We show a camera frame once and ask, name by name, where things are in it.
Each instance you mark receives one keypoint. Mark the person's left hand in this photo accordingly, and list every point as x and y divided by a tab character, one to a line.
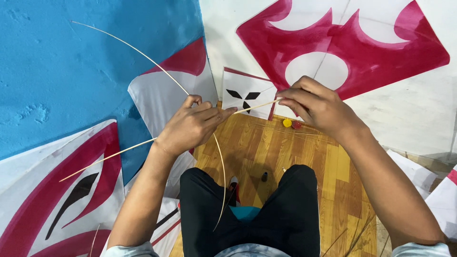
185	130

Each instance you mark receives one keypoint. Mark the person's right hand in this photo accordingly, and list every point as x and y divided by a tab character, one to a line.
321	107

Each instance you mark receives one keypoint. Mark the straight bamboo stick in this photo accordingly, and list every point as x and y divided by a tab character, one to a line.
107	160

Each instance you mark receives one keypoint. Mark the curved thin bamboo stick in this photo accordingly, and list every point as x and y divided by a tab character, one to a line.
142	53

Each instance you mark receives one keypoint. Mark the red bottle cap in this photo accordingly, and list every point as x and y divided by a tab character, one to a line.
296	125

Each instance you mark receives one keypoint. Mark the yellow bottle cap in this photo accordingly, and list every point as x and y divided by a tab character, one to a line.
287	123

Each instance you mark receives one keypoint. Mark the white kite with red corner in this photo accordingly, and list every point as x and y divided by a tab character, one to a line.
160	100

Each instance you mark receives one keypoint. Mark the large white kite red pattern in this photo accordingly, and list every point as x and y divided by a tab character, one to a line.
357	53

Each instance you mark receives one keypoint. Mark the small white kite black petals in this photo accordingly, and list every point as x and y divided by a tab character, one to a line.
246	87

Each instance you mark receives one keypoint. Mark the red and white tool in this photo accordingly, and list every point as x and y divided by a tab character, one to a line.
234	187

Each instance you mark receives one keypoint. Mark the teal cloth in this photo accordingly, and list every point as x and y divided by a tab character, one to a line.
245	213

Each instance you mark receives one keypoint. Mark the plain white paper kite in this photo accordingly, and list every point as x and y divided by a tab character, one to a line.
414	174

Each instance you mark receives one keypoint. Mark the loose bamboo sticks on floor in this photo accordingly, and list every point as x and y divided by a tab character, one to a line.
357	235

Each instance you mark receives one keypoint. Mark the white kite with red edge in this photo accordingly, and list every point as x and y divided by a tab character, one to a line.
444	205

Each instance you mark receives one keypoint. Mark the white kite red black stripes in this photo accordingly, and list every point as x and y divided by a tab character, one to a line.
35	214

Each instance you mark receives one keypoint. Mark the person's grey blue shirt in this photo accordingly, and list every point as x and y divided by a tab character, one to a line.
421	250

